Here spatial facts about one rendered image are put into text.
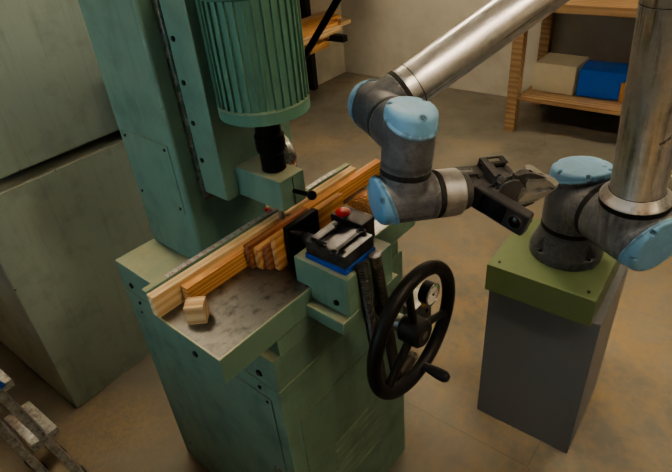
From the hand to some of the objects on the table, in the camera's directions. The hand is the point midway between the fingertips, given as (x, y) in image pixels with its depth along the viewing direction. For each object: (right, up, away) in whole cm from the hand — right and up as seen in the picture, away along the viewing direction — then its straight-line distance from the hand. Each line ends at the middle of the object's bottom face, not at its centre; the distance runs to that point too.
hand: (554, 186), depth 103 cm
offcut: (-68, -25, -5) cm, 72 cm away
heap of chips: (-33, -3, +24) cm, 41 cm away
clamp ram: (-47, -14, +7) cm, 49 cm away
